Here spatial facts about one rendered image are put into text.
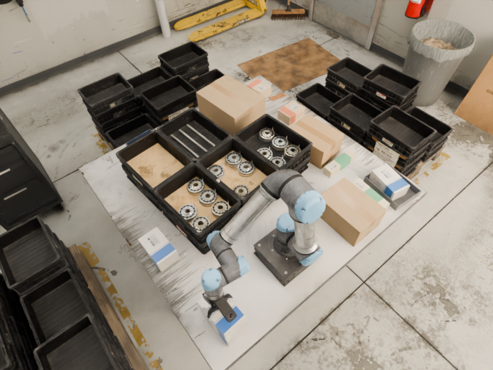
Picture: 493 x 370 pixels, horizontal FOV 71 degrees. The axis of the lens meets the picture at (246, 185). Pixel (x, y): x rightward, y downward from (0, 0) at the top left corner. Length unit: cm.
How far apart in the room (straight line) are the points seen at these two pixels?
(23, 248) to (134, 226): 80
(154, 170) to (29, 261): 96
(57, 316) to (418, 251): 252
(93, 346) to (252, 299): 89
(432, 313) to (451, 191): 115
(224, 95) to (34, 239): 158
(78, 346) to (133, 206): 80
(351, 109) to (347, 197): 143
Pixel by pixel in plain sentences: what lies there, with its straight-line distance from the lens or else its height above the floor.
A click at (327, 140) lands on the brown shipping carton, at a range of 227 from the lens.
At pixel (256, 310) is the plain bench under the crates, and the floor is 70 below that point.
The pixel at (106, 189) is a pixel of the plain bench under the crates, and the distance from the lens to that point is 238.
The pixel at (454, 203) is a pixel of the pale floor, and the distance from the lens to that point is 339.
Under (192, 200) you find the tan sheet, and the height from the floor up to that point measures 83.
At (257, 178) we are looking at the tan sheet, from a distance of 206.
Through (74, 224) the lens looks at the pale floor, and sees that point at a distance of 323.
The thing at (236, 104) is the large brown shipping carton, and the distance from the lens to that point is 243.
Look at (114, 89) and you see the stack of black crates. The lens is 352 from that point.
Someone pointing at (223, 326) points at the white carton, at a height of 88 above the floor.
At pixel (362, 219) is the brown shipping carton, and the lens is 194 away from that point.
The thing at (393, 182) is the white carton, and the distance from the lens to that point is 224.
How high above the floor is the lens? 244
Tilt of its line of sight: 52 degrees down
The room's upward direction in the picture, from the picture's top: 2 degrees counter-clockwise
